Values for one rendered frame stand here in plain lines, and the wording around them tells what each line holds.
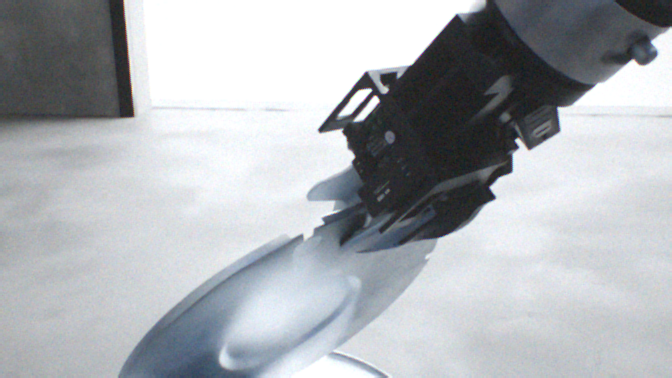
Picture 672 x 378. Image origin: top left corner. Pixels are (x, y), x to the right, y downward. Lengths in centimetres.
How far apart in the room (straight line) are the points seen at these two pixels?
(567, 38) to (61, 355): 134
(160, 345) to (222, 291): 6
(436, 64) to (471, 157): 5
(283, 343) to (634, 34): 41
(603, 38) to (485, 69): 5
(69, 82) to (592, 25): 383
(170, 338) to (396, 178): 20
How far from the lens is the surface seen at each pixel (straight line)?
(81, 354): 153
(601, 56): 32
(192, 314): 46
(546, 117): 41
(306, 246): 46
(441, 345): 149
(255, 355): 61
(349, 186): 45
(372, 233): 42
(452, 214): 41
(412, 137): 34
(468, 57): 32
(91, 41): 397
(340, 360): 76
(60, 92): 409
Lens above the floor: 74
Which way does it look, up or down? 17 degrees down
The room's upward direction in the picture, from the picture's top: straight up
